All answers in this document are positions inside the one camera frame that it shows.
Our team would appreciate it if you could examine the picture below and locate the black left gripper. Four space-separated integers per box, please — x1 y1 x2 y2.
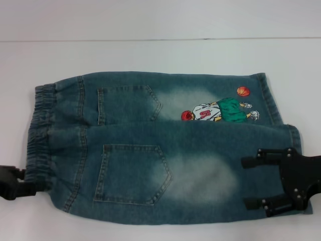
0 164 36 201

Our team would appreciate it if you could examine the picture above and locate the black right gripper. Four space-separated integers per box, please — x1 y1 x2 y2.
241 148 321 218

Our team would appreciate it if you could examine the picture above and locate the blue denim shorts basketball print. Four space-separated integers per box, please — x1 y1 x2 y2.
25 72 314 214

